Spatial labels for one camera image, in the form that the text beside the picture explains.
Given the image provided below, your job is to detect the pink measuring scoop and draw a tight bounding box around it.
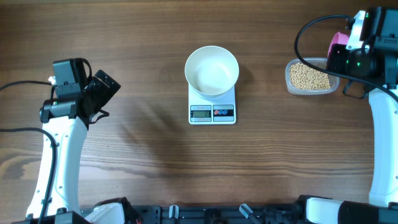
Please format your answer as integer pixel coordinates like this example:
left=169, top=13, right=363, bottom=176
left=328, top=32, right=349, bottom=56

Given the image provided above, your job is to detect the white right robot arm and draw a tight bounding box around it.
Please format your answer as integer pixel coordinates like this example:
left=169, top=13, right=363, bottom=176
left=291, top=7, right=397, bottom=223

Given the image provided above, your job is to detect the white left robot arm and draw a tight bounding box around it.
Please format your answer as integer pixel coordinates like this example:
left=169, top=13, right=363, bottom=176
left=23, top=58, right=139, bottom=223

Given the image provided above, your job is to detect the white bowl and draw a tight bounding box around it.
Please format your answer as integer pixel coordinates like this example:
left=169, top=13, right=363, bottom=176
left=184, top=45, right=240, bottom=98

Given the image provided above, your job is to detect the white digital kitchen scale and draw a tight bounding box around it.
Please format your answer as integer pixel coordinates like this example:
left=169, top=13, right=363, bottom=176
left=188, top=86, right=237, bottom=125

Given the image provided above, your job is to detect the pile of soybeans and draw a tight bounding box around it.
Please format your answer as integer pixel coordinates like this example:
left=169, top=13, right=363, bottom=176
left=289, top=63, right=330, bottom=90

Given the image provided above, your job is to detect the clear plastic container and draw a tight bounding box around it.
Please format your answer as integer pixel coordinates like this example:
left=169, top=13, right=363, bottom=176
left=285, top=58, right=340, bottom=95

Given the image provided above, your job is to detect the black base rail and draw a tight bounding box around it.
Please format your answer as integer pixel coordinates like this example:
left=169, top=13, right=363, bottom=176
left=130, top=203, right=351, bottom=224

